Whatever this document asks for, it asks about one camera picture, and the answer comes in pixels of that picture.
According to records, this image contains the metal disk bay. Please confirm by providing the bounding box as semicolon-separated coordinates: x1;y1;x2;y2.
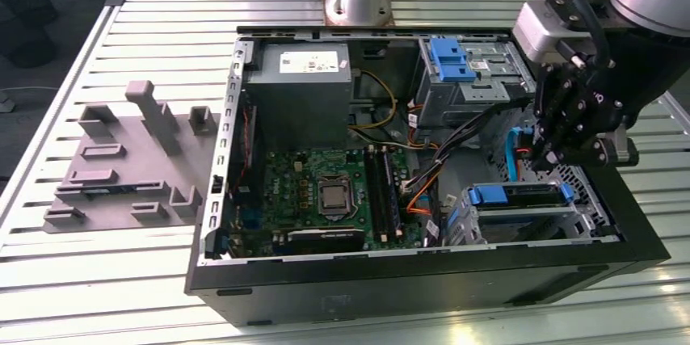
451;181;615;247

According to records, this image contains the blue data wire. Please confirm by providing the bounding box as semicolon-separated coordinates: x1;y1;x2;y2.
505;125;535;183

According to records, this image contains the black open PC case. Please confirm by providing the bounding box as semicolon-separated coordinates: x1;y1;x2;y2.
183;25;673;326

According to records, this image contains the hard disk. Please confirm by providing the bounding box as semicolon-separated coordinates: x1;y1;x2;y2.
446;182;574;237

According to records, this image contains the red yellow wire bundle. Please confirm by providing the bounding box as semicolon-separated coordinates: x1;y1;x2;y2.
405;100;441;153

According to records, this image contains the black mesh waste bin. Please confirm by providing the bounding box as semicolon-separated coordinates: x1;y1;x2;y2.
0;0;59;68

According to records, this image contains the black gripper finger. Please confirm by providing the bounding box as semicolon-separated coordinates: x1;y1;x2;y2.
531;64;587;171
538;118;621;170

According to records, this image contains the black graphics card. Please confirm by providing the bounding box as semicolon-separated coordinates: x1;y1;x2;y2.
284;226;367;255

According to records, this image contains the CPU socket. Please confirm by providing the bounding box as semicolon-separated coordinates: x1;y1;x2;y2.
314;174;362;221

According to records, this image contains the silver CPU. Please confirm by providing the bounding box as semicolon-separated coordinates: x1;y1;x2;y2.
322;187;351;208

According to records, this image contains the black RAM stick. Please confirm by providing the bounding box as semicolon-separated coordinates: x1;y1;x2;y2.
377;143;405;239

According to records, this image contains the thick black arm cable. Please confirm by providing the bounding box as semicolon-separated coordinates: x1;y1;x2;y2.
517;0;615;69

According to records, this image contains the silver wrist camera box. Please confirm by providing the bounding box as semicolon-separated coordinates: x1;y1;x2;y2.
511;0;610;65

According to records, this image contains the grey power supply unit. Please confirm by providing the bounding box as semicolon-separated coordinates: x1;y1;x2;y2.
244;42;355;150

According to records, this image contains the white floor cable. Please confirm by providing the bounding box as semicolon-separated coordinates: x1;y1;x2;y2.
0;85;59;94

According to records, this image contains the blue drive latch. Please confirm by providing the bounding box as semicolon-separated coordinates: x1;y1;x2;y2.
430;39;479;82

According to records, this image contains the black cable bundle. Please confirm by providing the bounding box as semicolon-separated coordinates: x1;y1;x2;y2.
403;96;538;196

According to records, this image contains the green motherboard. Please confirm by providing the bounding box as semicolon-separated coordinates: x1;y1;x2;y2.
223;146;433;259

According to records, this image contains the grey parts rack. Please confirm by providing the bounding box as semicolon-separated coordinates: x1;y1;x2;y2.
43;80;222;237

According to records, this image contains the metal optical drive cage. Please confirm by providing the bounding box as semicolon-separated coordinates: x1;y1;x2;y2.
414;36;541;128

